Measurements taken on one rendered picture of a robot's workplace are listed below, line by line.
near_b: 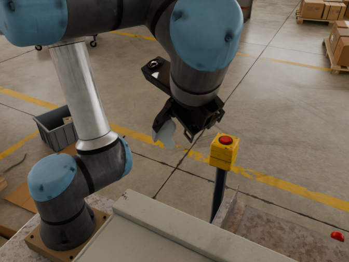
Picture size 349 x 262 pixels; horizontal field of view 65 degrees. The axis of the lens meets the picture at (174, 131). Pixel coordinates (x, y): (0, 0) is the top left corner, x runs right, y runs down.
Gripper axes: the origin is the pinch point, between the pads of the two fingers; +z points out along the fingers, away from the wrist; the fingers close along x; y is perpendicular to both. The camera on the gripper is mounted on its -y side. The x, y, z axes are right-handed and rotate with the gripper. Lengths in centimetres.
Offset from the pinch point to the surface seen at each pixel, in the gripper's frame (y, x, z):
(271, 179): 40, 63, 144
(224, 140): 6.8, 15.9, 32.3
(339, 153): 61, 129, 160
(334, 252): 46, 13, 15
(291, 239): 38.5, 7.4, 17.1
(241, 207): 25.5, 3.7, 22.9
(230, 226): 26.9, -2.6, 19.4
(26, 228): -8, -51, 33
